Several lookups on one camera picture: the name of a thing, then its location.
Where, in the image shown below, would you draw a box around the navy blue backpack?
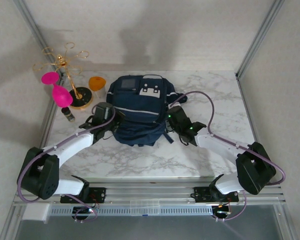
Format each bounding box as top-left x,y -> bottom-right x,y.
106,74 -> 188,148

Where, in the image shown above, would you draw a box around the small dark bottle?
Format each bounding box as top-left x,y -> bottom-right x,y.
61,106 -> 76,123

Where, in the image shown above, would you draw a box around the orange lid pudding cup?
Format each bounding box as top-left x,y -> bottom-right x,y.
88,76 -> 108,99

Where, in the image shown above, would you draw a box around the pink plastic wine glass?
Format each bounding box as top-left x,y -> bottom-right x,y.
41,71 -> 74,108

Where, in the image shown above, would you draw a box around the clear plastic box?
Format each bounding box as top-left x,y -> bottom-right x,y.
129,199 -> 161,216

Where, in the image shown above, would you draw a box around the small LED circuit board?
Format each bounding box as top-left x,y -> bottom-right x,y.
72,206 -> 97,218
212,204 -> 233,217

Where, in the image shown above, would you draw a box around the white foam block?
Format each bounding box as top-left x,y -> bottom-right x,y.
22,203 -> 51,221

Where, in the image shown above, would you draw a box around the gold wire cup rack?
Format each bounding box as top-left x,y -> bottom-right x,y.
32,42 -> 94,110

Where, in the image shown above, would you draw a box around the aluminium mounting rail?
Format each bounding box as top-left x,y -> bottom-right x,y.
12,176 -> 287,207

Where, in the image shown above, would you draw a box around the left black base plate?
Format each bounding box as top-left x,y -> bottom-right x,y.
59,187 -> 107,204

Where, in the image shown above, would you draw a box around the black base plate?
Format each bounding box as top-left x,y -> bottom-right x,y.
193,186 -> 240,203
59,187 -> 107,204

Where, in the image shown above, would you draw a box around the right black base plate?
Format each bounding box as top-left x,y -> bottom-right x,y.
193,186 -> 240,203

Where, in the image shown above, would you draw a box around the slotted grey cable duct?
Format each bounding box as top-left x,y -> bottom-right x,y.
48,205 -> 215,216

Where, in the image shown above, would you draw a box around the aluminium frame post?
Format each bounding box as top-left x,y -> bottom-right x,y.
235,0 -> 286,80
13,0 -> 67,85

